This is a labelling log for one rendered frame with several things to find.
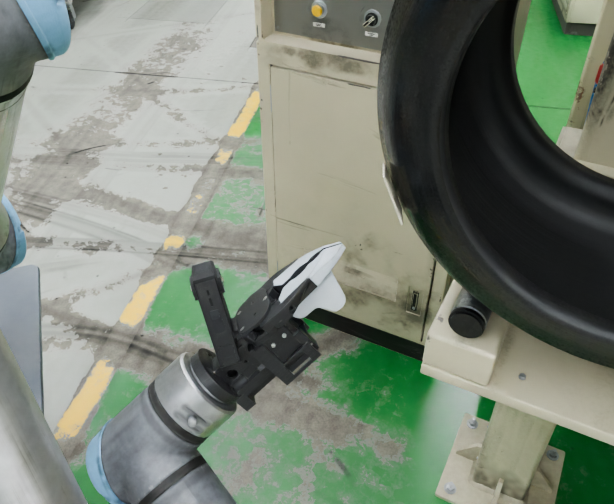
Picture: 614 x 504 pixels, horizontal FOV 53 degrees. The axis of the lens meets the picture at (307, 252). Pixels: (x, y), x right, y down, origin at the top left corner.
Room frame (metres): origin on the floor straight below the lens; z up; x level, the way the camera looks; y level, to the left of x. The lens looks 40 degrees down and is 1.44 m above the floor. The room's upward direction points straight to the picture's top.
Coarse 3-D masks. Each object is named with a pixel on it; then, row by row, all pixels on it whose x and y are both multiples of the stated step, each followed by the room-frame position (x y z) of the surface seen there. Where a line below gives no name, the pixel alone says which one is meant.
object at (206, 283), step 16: (192, 272) 0.49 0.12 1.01; (208, 272) 0.48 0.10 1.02; (192, 288) 0.48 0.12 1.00; (208, 288) 0.47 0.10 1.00; (224, 288) 0.49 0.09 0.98; (208, 304) 0.46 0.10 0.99; (224, 304) 0.47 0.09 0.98; (208, 320) 0.46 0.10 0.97; (224, 320) 0.46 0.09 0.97; (224, 336) 0.45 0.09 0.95; (224, 352) 0.44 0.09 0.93
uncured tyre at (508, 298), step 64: (448, 0) 0.53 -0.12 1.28; (512, 0) 0.77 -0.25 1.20; (384, 64) 0.58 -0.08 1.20; (448, 64) 0.52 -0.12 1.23; (512, 64) 0.78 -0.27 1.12; (384, 128) 0.57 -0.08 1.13; (448, 128) 0.54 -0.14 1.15; (512, 128) 0.75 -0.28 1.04; (448, 192) 0.51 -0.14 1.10; (512, 192) 0.71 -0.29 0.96; (576, 192) 0.70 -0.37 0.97; (448, 256) 0.51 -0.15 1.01; (512, 256) 0.60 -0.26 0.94; (576, 256) 0.63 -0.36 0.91; (512, 320) 0.47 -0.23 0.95; (576, 320) 0.44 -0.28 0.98
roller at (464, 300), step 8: (464, 296) 0.55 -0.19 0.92; (472, 296) 0.54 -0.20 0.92; (456, 304) 0.54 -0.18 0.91; (464, 304) 0.53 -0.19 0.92; (472, 304) 0.53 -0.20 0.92; (480, 304) 0.53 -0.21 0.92; (456, 312) 0.52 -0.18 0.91; (464, 312) 0.52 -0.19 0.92; (472, 312) 0.52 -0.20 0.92; (480, 312) 0.52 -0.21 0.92; (488, 312) 0.53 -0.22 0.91; (448, 320) 0.53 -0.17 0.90; (456, 320) 0.52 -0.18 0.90; (464, 320) 0.52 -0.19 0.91; (472, 320) 0.51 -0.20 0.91; (480, 320) 0.51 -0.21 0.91; (488, 320) 0.52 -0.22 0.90; (456, 328) 0.52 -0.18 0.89; (464, 328) 0.51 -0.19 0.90; (472, 328) 0.51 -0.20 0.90; (480, 328) 0.51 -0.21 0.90; (464, 336) 0.51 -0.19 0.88; (472, 336) 0.51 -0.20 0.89
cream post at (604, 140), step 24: (600, 96) 0.81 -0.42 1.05; (600, 120) 0.81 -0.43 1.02; (600, 144) 0.81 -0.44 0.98; (504, 408) 0.81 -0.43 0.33; (504, 432) 0.80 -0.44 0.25; (528, 432) 0.78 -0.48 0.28; (552, 432) 0.77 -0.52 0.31; (480, 456) 0.82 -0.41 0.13; (504, 456) 0.79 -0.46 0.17; (528, 456) 0.77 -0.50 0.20; (480, 480) 0.81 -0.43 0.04; (504, 480) 0.79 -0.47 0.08; (528, 480) 0.76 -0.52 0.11
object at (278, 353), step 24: (240, 312) 0.49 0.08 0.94; (264, 312) 0.46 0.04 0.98; (240, 336) 0.45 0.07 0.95; (264, 336) 0.45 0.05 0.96; (288, 336) 0.45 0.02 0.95; (192, 360) 0.45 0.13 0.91; (216, 360) 0.46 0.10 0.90; (264, 360) 0.44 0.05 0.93; (288, 360) 0.44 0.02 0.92; (312, 360) 0.44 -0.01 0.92; (216, 384) 0.42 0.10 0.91; (240, 384) 0.44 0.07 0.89; (264, 384) 0.45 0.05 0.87
